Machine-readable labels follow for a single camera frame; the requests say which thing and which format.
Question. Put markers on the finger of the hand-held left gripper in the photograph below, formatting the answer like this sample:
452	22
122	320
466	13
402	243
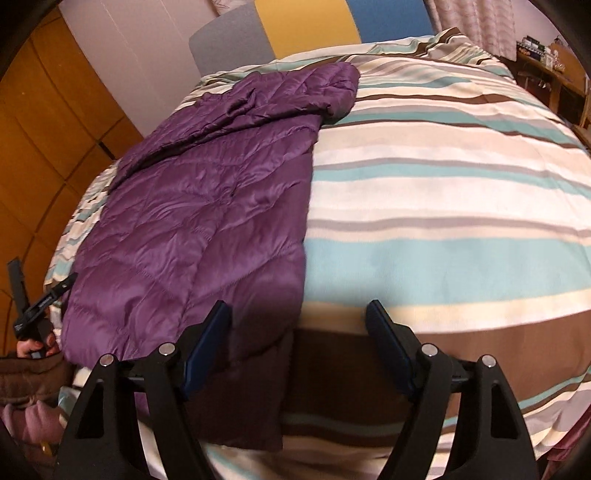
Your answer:
14	281
60	287

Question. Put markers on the person's left hand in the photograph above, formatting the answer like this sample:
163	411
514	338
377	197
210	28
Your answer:
25	347

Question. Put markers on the person's pink clothing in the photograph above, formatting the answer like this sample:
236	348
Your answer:
27	422

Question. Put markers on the wooden wardrobe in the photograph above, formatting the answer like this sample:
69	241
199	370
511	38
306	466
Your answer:
55	115

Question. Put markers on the wooden desk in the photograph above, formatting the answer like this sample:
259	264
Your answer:
568	83

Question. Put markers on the grey yellow blue headboard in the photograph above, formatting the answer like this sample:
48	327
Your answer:
304	27

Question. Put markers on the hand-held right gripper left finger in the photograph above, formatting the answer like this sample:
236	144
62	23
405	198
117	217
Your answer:
203	350

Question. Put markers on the purple puffer jacket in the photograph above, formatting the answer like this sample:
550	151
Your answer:
194	221

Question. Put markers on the person's left forearm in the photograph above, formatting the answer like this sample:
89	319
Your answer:
32	378

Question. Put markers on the striped bed duvet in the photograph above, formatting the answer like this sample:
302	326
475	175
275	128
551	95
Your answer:
438	184

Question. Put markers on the ship print curtain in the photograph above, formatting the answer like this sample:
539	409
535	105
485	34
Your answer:
475	23

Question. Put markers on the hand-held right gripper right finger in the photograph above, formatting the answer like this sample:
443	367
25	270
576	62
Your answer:
392	350

